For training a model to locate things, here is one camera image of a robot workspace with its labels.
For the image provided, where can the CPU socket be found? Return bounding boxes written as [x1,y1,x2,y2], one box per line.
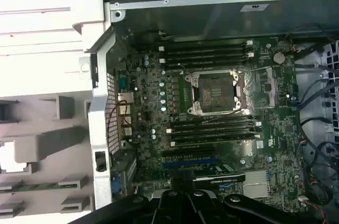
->
[184,68,254,117]

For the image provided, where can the green RAM stick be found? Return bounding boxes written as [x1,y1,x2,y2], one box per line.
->
[0,183,62,193]

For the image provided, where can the black RAM slot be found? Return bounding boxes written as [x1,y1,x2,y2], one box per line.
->
[165,121,262,134]
[158,51,256,65]
[169,133,263,147]
[164,58,255,70]
[158,46,255,57]
[158,39,255,51]
[169,128,262,140]
[169,115,256,127]

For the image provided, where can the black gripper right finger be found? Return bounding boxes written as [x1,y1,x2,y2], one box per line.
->
[181,168,301,224]

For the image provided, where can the silver CPU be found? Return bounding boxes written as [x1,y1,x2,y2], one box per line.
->
[0,141,16,173]

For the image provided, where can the black wire bundle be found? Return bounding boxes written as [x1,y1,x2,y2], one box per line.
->
[291,22,339,224]

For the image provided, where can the round coin cell battery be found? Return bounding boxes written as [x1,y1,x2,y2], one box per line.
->
[272,51,286,65]

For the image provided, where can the grey parts rack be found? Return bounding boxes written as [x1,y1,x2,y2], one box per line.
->
[0,94,92,216]

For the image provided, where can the silver metal drive cage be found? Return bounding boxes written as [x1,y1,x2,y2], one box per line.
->
[293,40,339,156]

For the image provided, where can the blue expansion slot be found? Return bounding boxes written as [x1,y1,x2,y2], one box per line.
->
[162,157,219,169]

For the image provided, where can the blue D-sub port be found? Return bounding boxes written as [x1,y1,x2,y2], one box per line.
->
[118,74,130,90]
[111,175,123,195]

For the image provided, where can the black graphics card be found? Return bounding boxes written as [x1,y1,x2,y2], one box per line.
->
[192,167,246,184]

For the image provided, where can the black expansion slot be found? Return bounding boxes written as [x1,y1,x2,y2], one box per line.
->
[161,148,216,158]

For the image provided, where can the green motherboard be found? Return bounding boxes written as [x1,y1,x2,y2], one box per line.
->
[116,35,308,214]

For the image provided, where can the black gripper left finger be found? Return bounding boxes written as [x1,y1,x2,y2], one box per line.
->
[67,168,198,224]

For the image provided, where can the black silver PC case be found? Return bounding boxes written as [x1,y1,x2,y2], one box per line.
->
[84,0,339,224]

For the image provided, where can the metal socket cover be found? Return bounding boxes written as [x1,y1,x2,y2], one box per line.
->
[237,65,278,110]

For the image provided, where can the silver finned heatsink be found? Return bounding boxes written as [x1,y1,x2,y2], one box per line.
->
[242,170,271,196]

